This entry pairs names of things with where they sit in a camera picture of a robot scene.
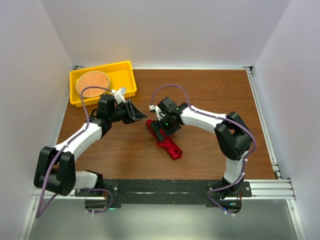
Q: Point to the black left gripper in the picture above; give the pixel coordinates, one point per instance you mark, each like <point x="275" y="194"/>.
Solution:
<point x="132" y="113"/>

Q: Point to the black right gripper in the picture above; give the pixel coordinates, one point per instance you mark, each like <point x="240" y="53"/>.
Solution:
<point x="157" y="126"/>

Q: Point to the red cloth napkin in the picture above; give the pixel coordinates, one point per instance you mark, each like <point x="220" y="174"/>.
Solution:
<point x="168" y="145"/>

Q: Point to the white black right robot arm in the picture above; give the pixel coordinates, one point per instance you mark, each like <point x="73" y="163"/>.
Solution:
<point x="233" y="136"/>

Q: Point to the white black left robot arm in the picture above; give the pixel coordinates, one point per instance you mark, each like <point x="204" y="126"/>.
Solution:
<point x="56" y="171"/>

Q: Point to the yellow plastic tray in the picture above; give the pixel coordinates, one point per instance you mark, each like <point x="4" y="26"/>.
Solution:
<point x="119" y="73"/>

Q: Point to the round woven coaster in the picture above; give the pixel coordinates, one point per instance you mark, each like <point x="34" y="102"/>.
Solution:
<point x="94" y="82"/>

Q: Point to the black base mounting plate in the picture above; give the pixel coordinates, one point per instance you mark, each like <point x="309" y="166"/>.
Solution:
<point x="176" y="192"/>

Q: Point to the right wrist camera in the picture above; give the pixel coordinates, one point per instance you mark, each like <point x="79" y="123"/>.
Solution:
<point x="159" y="114"/>

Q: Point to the aluminium frame rail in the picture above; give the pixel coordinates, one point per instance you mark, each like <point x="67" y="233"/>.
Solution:
<point x="275" y="189"/>

